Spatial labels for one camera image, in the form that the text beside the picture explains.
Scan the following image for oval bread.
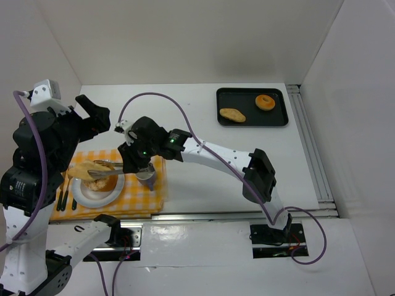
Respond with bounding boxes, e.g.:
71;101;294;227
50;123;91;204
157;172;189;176
70;160;114;181

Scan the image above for metal tongs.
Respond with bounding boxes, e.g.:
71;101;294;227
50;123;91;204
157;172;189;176
88;160;123;179

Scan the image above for orange croissant bread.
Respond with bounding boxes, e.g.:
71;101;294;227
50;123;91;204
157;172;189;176
82;175;118;192

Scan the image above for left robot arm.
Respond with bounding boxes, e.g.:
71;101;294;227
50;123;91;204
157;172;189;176
1;91;133;295

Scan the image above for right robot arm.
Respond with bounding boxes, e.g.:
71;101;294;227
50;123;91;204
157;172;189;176
115;117;292;239

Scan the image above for small brown bread roll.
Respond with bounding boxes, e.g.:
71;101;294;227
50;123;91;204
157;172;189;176
219;108;246;123

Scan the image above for purple mug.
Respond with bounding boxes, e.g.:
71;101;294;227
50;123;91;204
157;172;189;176
135;163;157;191

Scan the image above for yellow checkered cloth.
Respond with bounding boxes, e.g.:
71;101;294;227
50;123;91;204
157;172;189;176
50;157;168;222

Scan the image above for white plate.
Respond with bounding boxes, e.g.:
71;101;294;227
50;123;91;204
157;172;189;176
71;175;125;208

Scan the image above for black baking tray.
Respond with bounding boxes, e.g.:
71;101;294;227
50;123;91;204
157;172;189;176
216;88;289;128

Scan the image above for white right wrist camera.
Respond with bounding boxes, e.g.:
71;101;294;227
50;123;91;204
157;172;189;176
114;120;131;134

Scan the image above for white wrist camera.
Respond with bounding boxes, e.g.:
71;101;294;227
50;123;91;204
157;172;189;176
114;120;131;134
30;79;64;112

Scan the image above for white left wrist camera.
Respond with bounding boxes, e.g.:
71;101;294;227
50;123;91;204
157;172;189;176
30;79;64;112

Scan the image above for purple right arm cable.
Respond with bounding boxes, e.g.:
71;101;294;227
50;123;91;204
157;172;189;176
118;92;327;266

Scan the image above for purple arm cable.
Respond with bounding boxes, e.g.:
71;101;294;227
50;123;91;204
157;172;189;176
0;90;49;252
118;92;327;266

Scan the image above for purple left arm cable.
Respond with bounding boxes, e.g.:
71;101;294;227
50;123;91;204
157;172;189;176
0;90;49;252

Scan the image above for black handled fork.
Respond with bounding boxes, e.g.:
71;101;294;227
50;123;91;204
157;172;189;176
56;171;66;212

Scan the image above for black handled spoon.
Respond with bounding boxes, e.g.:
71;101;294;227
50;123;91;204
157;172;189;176
72;198;77;210

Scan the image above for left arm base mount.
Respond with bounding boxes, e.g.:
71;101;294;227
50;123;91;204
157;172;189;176
91;225;143;262

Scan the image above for orange ring doughnut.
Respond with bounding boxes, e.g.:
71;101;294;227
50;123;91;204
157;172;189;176
255;94;276;111

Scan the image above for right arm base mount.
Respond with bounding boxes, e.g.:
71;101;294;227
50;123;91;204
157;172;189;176
249;223;309;259

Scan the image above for aluminium rail frame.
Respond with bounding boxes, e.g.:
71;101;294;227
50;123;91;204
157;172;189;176
286;84;339;218

